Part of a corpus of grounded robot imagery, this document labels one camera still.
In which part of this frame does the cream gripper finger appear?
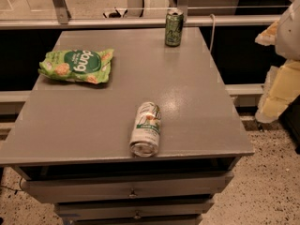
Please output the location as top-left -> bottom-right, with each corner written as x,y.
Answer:
255,21 -> 278,46
255,60 -> 300,123

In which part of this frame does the green soda can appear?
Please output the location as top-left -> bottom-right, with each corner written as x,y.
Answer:
165,8 -> 184,47

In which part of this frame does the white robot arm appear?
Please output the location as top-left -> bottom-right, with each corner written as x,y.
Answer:
255,0 -> 300,123

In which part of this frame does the white lying soda can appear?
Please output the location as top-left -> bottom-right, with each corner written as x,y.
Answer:
129,102 -> 161,158

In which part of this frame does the top grey drawer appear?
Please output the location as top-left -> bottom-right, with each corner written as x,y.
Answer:
22,172 -> 233,203

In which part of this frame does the grey drawer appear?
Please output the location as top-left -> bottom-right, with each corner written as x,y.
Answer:
55,198 -> 214,220
22,172 -> 233,203

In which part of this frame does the middle grey drawer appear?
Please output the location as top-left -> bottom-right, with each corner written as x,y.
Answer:
55,198 -> 214,220

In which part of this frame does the green snack chip bag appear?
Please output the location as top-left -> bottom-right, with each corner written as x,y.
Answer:
38,49 -> 113,84

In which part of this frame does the white hanging cable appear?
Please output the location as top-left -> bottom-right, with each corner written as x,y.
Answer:
208,13 -> 217,54

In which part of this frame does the grey metal post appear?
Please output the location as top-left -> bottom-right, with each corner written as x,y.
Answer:
52,0 -> 71,24

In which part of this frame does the black floor cable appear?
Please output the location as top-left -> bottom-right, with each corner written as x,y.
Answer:
0,176 -> 24,196

